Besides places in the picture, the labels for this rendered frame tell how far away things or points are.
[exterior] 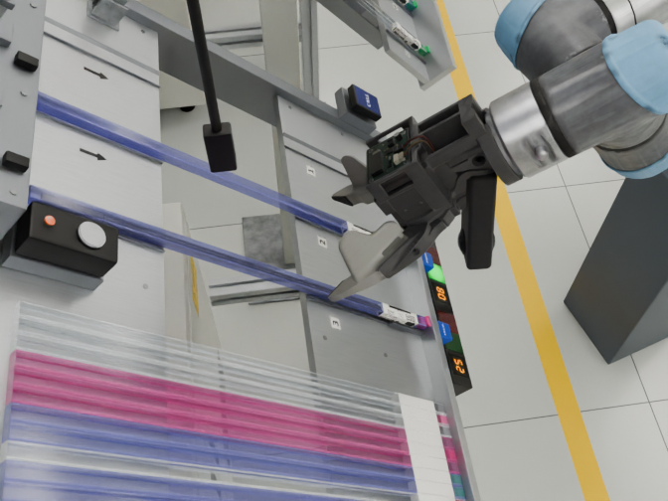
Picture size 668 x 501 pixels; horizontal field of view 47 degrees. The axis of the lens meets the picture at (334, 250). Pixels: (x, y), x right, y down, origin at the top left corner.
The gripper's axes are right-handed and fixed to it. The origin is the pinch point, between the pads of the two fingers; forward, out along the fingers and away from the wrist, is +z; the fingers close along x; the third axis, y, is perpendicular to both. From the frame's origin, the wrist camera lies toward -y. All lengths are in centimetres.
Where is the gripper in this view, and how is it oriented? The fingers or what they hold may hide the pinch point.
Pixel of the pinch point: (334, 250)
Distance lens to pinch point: 77.8
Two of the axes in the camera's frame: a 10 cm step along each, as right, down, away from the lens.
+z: -8.1, 4.1, 4.1
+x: -0.2, 6.8, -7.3
